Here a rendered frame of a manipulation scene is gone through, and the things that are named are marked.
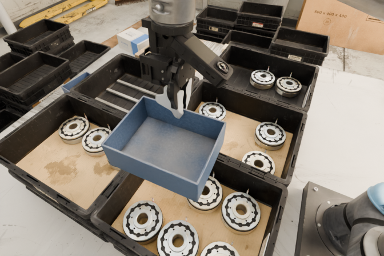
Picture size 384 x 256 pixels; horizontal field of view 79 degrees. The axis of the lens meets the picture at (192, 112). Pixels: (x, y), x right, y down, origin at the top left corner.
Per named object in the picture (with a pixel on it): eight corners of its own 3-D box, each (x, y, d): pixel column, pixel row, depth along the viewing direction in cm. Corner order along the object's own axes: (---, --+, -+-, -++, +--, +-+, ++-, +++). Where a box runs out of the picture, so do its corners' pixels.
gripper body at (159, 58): (162, 66, 51) (159, 8, 43) (197, 76, 48) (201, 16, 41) (141, 83, 46) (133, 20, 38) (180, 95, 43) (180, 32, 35)
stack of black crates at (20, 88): (63, 96, 201) (38, 50, 169) (90, 107, 192) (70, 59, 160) (22, 129, 175) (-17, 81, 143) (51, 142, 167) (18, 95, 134)
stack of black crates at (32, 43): (63, 61, 238) (43, 18, 206) (87, 68, 229) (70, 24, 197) (30, 84, 212) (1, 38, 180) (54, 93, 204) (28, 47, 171)
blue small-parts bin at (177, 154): (223, 142, 53) (227, 122, 48) (197, 202, 43) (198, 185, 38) (147, 115, 58) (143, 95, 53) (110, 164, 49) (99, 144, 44)
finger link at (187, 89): (168, 102, 56) (167, 68, 50) (191, 109, 54) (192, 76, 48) (162, 109, 54) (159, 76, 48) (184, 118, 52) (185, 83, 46)
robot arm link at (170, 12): (204, -10, 38) (180, 2, 32) (202, 18, 41) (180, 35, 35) (163, -17, 40) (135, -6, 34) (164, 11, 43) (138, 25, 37)
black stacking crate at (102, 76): (199, 100, 100) (200, 79, 91) (162, 151, 81) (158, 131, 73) (126, 74, 113) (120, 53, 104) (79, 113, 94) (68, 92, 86)
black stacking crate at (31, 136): (161, 152, 81) (158, 131, 73) (100, 234, 63) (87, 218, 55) (78, 114, 94) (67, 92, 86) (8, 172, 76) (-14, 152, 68)
